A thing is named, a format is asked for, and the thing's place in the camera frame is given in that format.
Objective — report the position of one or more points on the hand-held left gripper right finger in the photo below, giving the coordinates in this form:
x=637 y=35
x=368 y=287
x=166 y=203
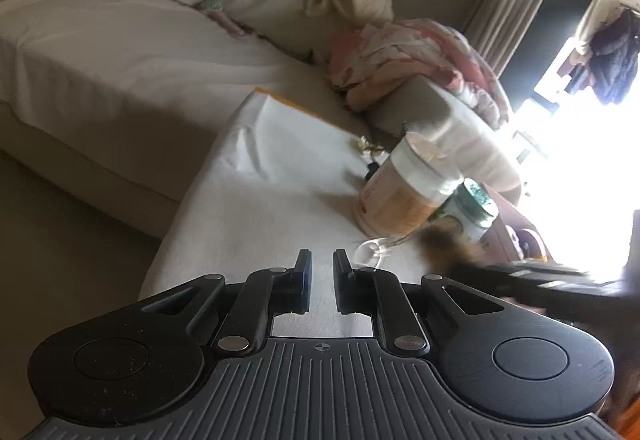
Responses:
x=342 y=281

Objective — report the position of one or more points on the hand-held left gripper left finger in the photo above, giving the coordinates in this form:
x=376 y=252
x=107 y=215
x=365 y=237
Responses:
x=302 y=281

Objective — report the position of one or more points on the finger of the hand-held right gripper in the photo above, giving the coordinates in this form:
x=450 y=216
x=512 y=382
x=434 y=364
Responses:
x=575 y=298
x=525 y=271

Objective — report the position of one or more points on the pink cardboard box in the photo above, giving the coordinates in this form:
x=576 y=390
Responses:
x=510 y=220

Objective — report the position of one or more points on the brown furry hair accessory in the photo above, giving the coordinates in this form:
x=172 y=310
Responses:
x=442 y=245

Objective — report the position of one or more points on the clear glass cup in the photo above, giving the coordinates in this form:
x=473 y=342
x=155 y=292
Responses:
x=362 y=252

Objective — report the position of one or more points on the green lid jar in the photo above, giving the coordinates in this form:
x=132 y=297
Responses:
x=470 y=210

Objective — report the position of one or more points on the tall plastic jar tan label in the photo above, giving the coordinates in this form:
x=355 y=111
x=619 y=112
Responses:
x=400 y=190

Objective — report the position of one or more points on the fabric covered ottoman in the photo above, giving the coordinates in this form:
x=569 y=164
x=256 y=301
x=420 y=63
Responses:
x=260 y=180

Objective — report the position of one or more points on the small dark trinket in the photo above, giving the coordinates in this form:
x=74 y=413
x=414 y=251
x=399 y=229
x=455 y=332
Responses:
x=371 y=168

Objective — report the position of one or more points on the small cream trinket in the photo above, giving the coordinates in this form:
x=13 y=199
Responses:
x=367 y=146

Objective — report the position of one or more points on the hanging dark clothes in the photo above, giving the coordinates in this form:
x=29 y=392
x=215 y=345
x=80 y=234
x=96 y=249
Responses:
x=612 y=54

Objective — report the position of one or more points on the pink floral blanket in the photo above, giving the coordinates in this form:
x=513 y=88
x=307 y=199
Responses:
x=400 y=54

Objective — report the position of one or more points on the small mint pink toy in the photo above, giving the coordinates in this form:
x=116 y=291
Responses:
x=215 y=7

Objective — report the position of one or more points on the beige sofa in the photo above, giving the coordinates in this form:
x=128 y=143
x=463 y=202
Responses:
x=100 y=69

